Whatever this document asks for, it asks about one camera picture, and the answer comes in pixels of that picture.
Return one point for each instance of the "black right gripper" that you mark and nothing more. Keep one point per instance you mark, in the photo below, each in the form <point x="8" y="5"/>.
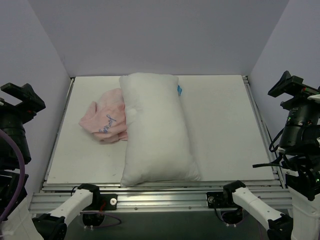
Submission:
<point x="289" y="88"/>

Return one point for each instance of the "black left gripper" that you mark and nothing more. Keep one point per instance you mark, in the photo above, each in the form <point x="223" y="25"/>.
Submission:
<point x="24" y="99"/>

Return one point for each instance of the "blue printed pillowcase pink inside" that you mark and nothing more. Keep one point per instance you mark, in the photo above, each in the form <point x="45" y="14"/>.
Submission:
<point x="107" y="117"/>

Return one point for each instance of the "white pillow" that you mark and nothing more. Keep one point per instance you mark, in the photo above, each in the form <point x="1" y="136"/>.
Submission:
<point x="157" y="164"/>

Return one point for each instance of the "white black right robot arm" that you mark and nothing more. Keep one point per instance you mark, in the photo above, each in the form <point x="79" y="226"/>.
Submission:
<point x="297" y="157"/>

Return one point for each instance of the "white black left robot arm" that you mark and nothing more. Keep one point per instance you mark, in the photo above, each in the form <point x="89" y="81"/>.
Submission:
<point x="16" y="222"/>

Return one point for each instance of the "aluminium table edge rail right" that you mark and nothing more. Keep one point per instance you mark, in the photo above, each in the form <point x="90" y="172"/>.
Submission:
<point x="266" y="138"/>

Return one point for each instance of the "aluminium table edge rail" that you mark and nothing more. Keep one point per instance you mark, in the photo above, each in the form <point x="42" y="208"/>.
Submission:
<point x="57" y="134"/>
<point x="266" y="138"/>

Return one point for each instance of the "aluminium table edge rail left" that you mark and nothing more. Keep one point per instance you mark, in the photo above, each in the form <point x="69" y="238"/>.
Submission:
<point x="57" y="134"/>

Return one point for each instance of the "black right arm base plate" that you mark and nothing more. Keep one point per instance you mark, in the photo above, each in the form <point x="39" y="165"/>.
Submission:
<point x="218" y="200"/>

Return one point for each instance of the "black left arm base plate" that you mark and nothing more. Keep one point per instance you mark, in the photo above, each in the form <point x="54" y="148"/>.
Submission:
<point x="103" y="202"/>

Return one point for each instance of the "aluminium front rail frame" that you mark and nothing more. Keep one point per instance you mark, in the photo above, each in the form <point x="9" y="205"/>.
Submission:
<point x="161" y="196"/>

